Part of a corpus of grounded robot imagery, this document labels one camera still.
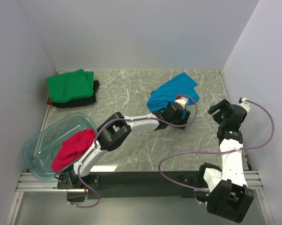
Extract blue t-shirt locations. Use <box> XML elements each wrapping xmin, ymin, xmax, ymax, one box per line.
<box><xmin>147</xmin><ymin>72</ymin><xmax>199</xmax><ymax>113</ymax></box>

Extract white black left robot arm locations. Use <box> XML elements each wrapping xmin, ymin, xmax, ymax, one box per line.
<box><xmin>67</xmin><ymin>102</ymin><xmax>191</xmax><ymax>189</ymax></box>

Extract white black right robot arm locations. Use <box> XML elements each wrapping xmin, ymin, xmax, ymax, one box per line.
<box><xmin>197</xmin><ymin>98</ymin><xmax>254</xmax><ymax>223</ymax></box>

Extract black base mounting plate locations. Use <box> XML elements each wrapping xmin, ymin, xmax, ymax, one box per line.
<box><xmin>56</xmin><ymin>171</ymin><xmax>216</xmax><ymax>203</ymax></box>

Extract black folded t-shirt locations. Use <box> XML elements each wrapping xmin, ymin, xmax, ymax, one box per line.
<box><xmin>52</xmin><ymin>80</ymin><xmax>100</xmax><ymax>109</ymax></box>

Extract green folded t-shirt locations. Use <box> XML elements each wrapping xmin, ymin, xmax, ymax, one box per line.
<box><xmin>45</xmin><ymin>69</ymin><xmax>94</xmax><ymax>104</ymax></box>

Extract crimson crumpled t-shirt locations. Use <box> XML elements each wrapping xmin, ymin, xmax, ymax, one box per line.
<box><xmin>51</xmin><ymin>128</ymin><xmax>96</xmax><ymax>173</ymax></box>

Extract red folded t-shirt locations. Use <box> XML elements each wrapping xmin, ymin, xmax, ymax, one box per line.
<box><xmin>46</xmin><ymin>98</ymin><xmax>52</xmax><ymax>105</ymax></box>

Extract clear plastic bin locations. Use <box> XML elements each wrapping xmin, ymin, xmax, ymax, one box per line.
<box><xmin>22</xmin><ymin>113</ymin><xmax>97</xmax><ymax>180</ymax></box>

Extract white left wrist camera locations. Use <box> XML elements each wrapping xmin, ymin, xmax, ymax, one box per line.
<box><xmin>175</xmin><ymin>95</ymin><xmax>189</xmax><ymax>109</ymax></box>

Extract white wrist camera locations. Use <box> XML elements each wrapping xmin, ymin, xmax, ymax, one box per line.
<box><xmin>175</xmin><ymin>95</ymin><xmax>189</xmax><ymax>109</ymax></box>
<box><xmin>239</xmin><ymin>97</ymin><xmax>251</xmax><ymax>112</ymax></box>

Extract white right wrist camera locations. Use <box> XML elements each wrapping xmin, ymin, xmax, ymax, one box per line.
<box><xmin>239</xmin><ymin>97</ymin><xmax>251</xmax><ymax>112</ymax></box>

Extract aluminium frame rail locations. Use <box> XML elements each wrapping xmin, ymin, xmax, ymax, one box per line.
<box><xmin>16</xmin><ymin>171</ymin><xmax>263</xmax><ymax>192</ymax></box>

